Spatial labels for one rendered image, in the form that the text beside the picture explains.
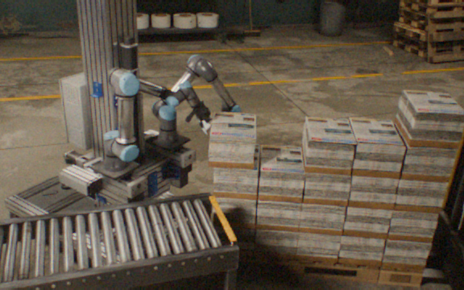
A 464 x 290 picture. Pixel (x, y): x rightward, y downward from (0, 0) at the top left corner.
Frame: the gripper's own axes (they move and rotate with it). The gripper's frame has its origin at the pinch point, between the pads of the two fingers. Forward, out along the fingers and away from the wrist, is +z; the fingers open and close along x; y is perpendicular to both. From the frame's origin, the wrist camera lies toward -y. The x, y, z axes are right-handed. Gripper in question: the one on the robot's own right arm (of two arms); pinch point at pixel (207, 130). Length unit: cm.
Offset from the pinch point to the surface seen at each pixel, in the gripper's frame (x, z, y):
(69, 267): -117, -9, -54
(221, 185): -19.1, 31.4, -4.5
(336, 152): -19, 40, 71
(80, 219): -80, -13, -60
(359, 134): -8, 41, 88
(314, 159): -20, 39, 57
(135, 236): -91, 3, -32
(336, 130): -3, 34, 75
